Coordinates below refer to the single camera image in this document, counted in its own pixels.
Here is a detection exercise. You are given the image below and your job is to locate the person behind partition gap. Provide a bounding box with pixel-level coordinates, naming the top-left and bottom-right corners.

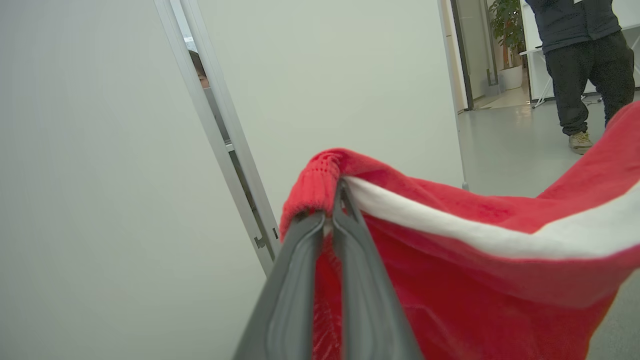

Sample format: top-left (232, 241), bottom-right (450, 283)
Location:
top-left (188, 50), bottom-right (211, 91)

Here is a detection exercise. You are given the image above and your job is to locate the dark door frame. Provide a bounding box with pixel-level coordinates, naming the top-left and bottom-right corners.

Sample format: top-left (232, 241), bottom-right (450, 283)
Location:
top-left (449, 0), bottom-right (474, 111)

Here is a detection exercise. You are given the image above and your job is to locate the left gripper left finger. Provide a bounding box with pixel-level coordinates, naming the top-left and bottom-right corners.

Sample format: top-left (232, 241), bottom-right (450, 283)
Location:
top-left (232, 212), bottom-right (326, 360)

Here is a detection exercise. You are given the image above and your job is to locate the white table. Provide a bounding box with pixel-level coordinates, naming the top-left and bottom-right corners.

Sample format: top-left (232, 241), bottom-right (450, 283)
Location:
top-left (519, 22), bottom-right (640, 110)

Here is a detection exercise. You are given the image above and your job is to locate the potted green plant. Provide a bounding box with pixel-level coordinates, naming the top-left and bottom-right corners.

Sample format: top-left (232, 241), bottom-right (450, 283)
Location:
top-left (487, 0), bottom-right (527, 91)

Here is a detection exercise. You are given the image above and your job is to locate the red white basketball jersey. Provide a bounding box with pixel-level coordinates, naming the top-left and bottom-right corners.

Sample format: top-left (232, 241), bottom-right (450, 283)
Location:
top-left (279, 100), bottom-right (640, 360)

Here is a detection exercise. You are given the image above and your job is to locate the grey metal partition post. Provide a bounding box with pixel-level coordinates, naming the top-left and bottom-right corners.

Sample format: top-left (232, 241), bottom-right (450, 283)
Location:
top-left (152, 0), bottom-right (282, 277)

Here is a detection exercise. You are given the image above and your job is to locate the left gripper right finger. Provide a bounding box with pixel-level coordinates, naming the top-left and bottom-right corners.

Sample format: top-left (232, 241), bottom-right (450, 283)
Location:
top-left (332, 180), bottom-right (424, 360)

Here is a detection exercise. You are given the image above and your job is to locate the person in dark clothes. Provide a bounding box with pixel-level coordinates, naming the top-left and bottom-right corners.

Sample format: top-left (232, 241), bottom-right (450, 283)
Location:
top-left (525, 0), bottom-right (636, 155)

